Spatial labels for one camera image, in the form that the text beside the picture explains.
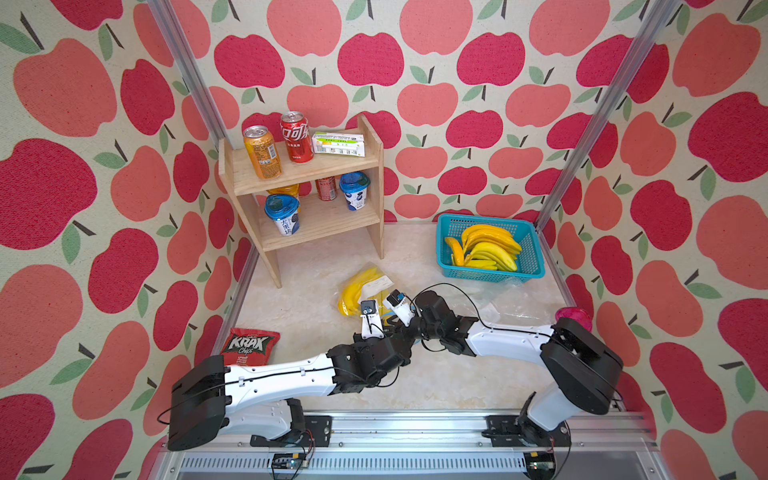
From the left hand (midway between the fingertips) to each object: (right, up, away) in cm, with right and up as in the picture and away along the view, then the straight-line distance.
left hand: (390, 332), depth 78 cm
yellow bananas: (+34, +17, +26) cm, 46 cm away
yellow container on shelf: (-29, +40, +11) cm, 51 cm away
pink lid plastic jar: (+54, +3, +6) cm, 54 cm away
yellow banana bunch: (+34, +23, +25) cm, 48 cm away
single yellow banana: (+24, +21, +26) cm, 42 cm away
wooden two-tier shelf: (-23, +32, +17) cm, 43 cm away
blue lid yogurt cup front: (-30, +33, +5) cm, 45 cm away
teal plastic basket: (+49, +19, +24) cm, 58 cm away
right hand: (-2, -2, +5) cm, 6 cm away
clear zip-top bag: (-7, +12, +9) cm, 16 cm away
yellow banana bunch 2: (-12, +8, +17) cm, 22 cm away
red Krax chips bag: (-42, -7, +8) cm, 43 cm away
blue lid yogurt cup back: (-11, +41, +12) cm, 44 cm away
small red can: (-20, +42, +17) cm, 49 cm away
